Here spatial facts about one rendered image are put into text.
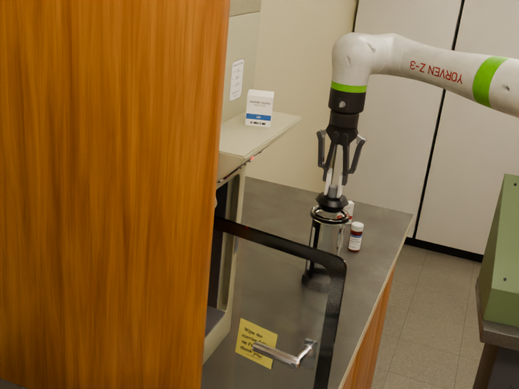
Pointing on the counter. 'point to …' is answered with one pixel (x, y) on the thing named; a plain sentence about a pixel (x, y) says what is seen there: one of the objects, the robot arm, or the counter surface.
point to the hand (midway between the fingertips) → (334, 183)
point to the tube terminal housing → (245, 42)
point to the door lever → (283, 354)
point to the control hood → (249, 140)
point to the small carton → (259, 108)
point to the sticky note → (246, 331)
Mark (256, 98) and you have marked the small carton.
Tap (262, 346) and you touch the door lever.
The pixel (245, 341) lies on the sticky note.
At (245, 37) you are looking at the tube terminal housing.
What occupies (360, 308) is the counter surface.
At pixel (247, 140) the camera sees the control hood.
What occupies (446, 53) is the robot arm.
